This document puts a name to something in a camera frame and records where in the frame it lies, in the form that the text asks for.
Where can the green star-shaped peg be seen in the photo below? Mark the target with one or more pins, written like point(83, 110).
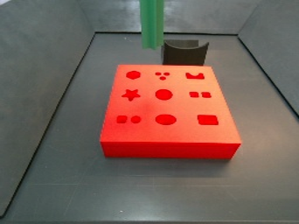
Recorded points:
point(153, 23)

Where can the red shape-sorting block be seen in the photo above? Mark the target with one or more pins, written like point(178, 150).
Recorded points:
point(167, 113)

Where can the dark grey curved block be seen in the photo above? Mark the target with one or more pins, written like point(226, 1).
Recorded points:
point(185, 52)

